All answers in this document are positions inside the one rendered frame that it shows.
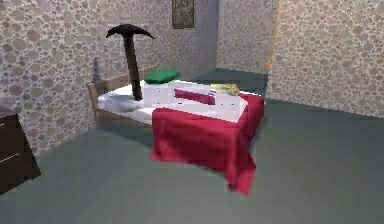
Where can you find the framed wall picture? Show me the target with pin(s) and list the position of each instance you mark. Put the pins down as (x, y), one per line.
(183, 13)

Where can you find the white box with purple marks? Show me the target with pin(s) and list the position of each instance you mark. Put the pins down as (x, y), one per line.
(228, 105)

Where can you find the dark brown pickaxe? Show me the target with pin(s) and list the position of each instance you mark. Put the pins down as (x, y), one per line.
(131, 63)

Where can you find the dark brown chest of drawers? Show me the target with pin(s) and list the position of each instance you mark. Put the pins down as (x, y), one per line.
(13, 150)

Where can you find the red bedspread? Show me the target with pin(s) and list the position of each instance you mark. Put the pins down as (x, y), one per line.
(203, 140)

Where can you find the wooden bed with white mattress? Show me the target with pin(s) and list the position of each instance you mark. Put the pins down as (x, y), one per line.
(116, 100)

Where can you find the green pillow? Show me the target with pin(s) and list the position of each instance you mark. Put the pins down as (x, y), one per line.
(162, 76)

